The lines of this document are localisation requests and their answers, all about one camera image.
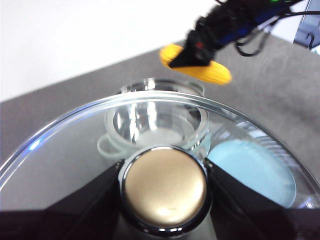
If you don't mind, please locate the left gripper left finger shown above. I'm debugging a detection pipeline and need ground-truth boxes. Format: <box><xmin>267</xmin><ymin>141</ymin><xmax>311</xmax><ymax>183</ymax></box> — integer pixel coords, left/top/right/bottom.
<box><xmin>0</xmin><ymin>161</ymin><xmax>125</xmax><ymax>240</ymax></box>

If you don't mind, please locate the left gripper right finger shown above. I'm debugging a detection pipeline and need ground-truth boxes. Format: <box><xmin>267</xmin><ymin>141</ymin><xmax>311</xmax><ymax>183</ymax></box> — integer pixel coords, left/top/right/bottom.
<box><xmin>204</xmin><ymin>157</ymin><xmax>320</xmax><ymax>240</ymax></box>

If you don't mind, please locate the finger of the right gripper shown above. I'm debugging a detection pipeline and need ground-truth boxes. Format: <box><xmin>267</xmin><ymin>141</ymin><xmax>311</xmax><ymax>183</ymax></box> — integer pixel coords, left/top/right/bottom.
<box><xmin>169</xmin><ymin>42</ymin><xmax>214</xmax><ymax>70</ymax></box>

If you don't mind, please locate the yellow corn cob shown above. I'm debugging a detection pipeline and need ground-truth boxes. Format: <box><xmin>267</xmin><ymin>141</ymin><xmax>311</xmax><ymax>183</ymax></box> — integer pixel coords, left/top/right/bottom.
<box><xmin>159</xmin><ymin>43</ymin><xmax>233</xmax><ymax>86</ymax></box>

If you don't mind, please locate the glass lid with green knob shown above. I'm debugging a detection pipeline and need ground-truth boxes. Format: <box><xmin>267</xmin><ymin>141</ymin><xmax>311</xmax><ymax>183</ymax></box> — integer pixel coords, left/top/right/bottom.
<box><xmin>0</xmin><ymin>90</ymin><xmax>320</xmax><ymax>240</ymax></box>

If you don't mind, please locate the pale green electric steamer pot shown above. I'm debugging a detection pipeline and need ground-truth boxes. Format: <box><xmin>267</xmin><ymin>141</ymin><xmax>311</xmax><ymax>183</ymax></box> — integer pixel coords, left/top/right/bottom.
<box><xmin>96</xmin><ymin>78</ymin><xmax>213</xmax><ymax>161</ymax></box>

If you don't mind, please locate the blue round plate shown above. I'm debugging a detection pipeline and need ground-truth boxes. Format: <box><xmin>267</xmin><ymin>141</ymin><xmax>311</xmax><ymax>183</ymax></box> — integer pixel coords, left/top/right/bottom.
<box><xmin>206</xmin><ymin>139</ymin><xmax>298</xmax><ymax>209</ymax></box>

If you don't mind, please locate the black cable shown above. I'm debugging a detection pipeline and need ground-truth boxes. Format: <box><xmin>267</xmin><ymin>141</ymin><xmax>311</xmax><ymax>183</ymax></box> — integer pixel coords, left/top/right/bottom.
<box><xmin>233</xmin><ymin>4</ymin><xmax>320</xmax><ymax>57</ymax></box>

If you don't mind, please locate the dark frame stand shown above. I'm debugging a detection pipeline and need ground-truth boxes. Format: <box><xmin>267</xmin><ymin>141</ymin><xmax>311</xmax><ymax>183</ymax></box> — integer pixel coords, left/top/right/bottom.
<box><xmin>294</xmin><ymin>0</ymin><xmax>320</xmax><ymax>52</ymax></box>

